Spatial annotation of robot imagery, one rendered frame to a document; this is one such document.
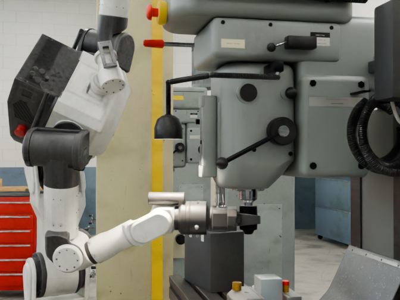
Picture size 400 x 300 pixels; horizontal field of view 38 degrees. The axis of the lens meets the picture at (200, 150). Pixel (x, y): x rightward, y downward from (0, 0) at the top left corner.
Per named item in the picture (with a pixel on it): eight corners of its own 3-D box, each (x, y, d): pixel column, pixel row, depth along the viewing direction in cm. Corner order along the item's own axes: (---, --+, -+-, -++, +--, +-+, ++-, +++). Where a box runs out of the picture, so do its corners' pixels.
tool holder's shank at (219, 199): (216, 205, 188) (216, 171, 188) (213, 205, 191) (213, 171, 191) (225, 205, 189) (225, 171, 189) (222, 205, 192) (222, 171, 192)
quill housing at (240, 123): (224, 190, 141) (224, 59, 141) (206, 186, 161) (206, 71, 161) (299, 189, 145) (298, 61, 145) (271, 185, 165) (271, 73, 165)
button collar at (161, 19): (159, 21, 145) (159, -3, 145) (156, 27, 151) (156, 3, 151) (167, 22, 146) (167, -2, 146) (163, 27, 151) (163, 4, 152)
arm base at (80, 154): (23, 179, 149) (18, 140, 143) (37, 154, 160) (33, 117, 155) (81, 183, 149) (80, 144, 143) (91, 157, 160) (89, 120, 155)
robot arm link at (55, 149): (28, 187, 148) (28, 134, 145) (38, 177, 157) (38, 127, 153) (74, 190, 148) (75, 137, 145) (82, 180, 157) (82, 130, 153)
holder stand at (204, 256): (209, 293, 181) (209, 229, 182) (184, 279, 202) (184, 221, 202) (244, 289, 186) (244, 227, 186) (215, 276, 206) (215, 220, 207)
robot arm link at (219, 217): (236, 203, 147) (189, 202, 147) (236, 241, 147) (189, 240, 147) (236, 199, 159) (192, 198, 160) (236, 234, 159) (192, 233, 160)
